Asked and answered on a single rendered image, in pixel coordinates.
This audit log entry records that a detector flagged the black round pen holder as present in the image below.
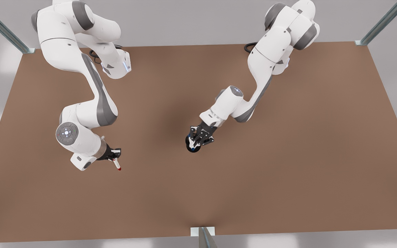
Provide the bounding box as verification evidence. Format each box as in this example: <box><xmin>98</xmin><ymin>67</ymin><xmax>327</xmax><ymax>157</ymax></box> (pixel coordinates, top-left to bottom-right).
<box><xmin>185</xmin><ymin>134</ymin><xmax>202</xmax><ymax>153</ymax></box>

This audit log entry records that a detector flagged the silver frame post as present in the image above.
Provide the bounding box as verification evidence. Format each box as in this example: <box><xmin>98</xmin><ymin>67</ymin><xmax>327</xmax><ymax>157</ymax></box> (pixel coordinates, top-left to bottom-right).
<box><xmin>190</xmin><ymin>227</ymin><xmax>217</xmax><ymax>248</ymax></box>
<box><xmin>0</xmin><ymin>2</ymin><xmax>35</xmax><ymax>54</ymax></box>
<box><xmin>355</xmin><ymin>0</ymin><xmax>397</xmax><ymax>47</ymax></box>

